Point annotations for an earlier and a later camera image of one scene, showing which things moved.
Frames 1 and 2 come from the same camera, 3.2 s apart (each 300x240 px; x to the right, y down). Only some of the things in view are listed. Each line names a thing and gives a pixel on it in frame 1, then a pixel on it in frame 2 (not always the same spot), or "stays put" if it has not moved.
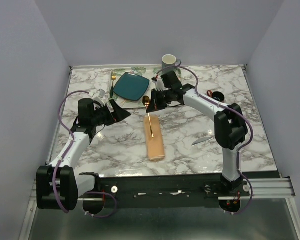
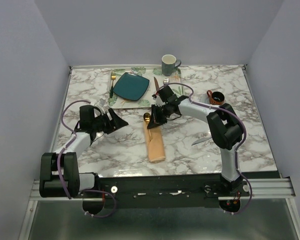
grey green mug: [170, 60] stays put
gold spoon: [145, 101] -> [146, 117]
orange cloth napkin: [155, 145] stays put
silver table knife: [202, 140] stays put
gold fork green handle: [113, 77] stays put
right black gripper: [155, 105] -> [155, 120]
